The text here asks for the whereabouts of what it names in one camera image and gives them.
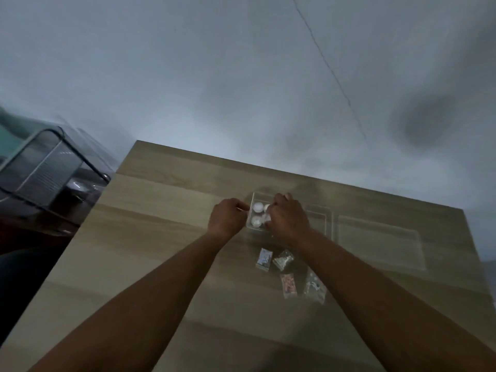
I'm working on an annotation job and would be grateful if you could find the person's right hand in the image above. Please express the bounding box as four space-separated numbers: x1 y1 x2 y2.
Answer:
265 193 312 248

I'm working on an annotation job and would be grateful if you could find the person's left hand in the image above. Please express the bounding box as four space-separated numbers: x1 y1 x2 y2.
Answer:
206 198 250 241

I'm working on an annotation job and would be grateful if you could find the clear plastic compartment box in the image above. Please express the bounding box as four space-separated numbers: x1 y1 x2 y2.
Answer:
246 191 334 241

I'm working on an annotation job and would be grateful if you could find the person's left forearm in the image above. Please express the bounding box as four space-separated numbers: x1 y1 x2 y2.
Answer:
29 231 230 372

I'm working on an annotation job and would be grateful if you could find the person's right forearm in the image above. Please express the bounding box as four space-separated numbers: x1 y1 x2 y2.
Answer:
289 228 496 372

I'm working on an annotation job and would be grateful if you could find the small bag of silver beads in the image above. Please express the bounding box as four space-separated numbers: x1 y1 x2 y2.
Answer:
272 250 295 272

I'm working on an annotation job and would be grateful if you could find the small bag of blue beads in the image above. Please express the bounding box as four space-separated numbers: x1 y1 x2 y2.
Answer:
255 248 274 272

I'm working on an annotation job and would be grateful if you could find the small bag of pink beads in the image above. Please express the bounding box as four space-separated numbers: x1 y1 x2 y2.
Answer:
280 273 298 299

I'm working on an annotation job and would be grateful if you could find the small clear bag of beads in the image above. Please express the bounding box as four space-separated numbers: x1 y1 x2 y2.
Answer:
303 267 327 304

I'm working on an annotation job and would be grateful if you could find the clear plastic box lid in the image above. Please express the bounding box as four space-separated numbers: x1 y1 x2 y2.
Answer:
337 215 427 272

